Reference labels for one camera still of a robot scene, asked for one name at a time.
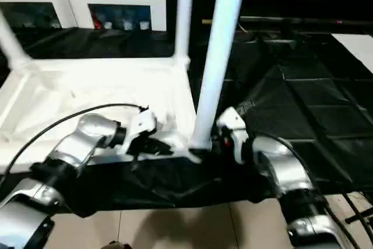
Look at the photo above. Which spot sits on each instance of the red bottle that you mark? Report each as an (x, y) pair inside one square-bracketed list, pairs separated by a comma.
[(97, 21)]

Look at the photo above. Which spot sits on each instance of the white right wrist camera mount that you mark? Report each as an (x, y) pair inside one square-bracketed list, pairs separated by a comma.
[(236, 120)]

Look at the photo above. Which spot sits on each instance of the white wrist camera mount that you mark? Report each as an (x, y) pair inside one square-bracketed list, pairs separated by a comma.
[(140, 123), (236, 120)]

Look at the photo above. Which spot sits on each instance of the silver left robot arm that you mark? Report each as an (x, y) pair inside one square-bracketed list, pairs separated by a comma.
[(90, 129)]

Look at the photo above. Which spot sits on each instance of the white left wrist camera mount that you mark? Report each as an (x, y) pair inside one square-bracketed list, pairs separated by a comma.
[(140, 123)]

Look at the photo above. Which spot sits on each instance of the black plastic sheet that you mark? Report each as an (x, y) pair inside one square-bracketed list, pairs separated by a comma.
[(291, 100)]

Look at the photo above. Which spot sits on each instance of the white plastic table top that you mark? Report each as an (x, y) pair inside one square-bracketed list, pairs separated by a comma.
[(87, 80)]

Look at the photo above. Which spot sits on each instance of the long black pole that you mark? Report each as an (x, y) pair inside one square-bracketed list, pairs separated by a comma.
[(291, 21)]

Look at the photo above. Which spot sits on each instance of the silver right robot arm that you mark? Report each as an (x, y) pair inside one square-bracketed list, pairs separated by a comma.
[(285, 161)]

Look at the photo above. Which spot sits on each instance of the black stand leg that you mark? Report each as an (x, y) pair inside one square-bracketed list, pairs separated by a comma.
[(360, 217)]

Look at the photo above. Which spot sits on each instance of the white flat board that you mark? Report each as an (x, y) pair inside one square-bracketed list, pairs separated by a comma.
[(354, 49)]

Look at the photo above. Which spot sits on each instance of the small white jar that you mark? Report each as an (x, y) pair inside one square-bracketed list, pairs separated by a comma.
[(142, 25), (107, 25)]

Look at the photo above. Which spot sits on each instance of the white plastic table leg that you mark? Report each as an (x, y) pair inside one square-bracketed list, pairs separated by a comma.
[(218, 42), (184, 13), (11, 39)]

